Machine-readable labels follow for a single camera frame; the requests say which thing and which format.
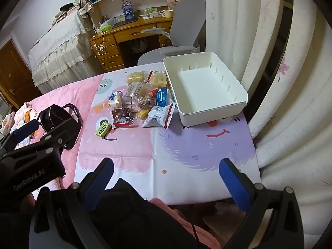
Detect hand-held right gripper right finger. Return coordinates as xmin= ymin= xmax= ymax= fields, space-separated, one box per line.
xmin=219 ymin=158 xmax=304 ymax=249

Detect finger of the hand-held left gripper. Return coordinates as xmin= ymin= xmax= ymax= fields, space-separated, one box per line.
xmin=8 ymin=118 xmax=80 ymax=161
xmin=0 ymin=120 xmax=39 ymax=156

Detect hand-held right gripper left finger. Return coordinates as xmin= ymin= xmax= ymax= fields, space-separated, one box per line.
xmin=28 ymin=158 xmax=115 ymax=249

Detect green snack packet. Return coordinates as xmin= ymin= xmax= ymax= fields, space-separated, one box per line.
xmin=95 ymin=121 xmax=112 ymax=138

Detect white bun packet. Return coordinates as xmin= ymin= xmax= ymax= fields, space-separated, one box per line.
xmin=108 ymin=91 xmax=123 ymax=109

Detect red white snack packet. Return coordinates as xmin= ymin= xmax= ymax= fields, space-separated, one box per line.
xmin=112 ymin=110 xmax=139 ymax=129

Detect dark brown snack packet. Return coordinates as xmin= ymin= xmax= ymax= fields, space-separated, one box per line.
xmin=118 ymin=107 xmax=138 ymax=118

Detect clear pastry packet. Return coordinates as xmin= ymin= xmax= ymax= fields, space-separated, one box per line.
xmin=122 ymin=82 xmax=151 ymax=104

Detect clear brown nut packet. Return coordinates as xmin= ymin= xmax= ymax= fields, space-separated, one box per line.
xmin=137 ymin=95 xmax=153 ymax=108

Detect white packet with red edges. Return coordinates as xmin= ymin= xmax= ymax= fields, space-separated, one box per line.
xmin=142 ymin=103 xmax=176 ymax=129

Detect white plastic bin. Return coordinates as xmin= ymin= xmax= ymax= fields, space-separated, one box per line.
xmin=162 ymin=52 xmax=248 ymax=127

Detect blue snack packet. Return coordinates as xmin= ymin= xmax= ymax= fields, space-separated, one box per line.
xmin=156 ymin=88 xmax=172 ymax=107

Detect yellow cake packet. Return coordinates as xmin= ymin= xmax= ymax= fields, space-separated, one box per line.
xmin=126 ymin=72 xmax=146 ymax=84
xmin=150 ymin=71 xmax=168 ymax=87

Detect person's left forearm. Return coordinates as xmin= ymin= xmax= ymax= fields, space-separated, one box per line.
xmin=0 ymin=194 xmax=37 ymax=249

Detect printed pink clothing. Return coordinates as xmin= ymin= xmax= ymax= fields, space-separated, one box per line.
xmin=0 ymin=101 xmax=39 ymax=146

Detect pink blanket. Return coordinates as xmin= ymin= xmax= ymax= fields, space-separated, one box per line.
xmin=16 ymin=76 xmax=104 ymax=190

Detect black jacket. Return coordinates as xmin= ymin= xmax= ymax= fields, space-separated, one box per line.
xmin=91 ymin=178 xmax=198 ymax=249

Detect cartoon printed mat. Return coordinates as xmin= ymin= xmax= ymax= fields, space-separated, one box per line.
xmin=74 ymin=67 xmax=261 ymax=205

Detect pink fleece garment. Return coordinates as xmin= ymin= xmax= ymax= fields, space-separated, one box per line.
xmin=150 ymin=198 xmax=221 ymax=249

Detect brown wooden door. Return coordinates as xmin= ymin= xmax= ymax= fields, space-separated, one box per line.
xmin=0 ymin=39 xmax=42 ymax=109

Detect white lace cover cloth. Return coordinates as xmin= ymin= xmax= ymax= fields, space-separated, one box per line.
xmin=28 ymin=10 xmax=104 ymax=94

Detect bin with plastic liner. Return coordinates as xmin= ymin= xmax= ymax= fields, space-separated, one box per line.
xmin=130 ymin=38 xmax=148 ymax=54

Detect wooden desk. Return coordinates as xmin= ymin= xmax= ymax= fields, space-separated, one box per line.
xmin=89 ymin=13 xmax=177 ymax=73

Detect white plastic bag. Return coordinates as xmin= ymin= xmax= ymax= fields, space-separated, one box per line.
xmin=102 ymin=17 xmax=121 ymax=28

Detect floral fabric bag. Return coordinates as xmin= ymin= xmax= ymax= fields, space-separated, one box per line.
xmin=78 ymin=2 xmax=94 ymax=18

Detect blue gift bag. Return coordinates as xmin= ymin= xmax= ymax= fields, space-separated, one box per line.
xmin=121 ymin=0 xmax=135 ymax=21

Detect white floral curtain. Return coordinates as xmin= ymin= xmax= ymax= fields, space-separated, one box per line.
xmin=205 ymin=0 xmax=332 ymax=249

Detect grey office chair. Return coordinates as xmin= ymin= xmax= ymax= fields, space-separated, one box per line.
xmin=137 ymin=0 xmax=206 ymax=66

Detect black strap bag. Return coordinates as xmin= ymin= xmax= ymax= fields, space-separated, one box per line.
xmin=38 ymin=104 xmax=82 ymax=151

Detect white charging cable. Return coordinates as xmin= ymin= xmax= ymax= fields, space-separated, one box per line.
xmin=92 ymin=28 xmax=109 ymax=56

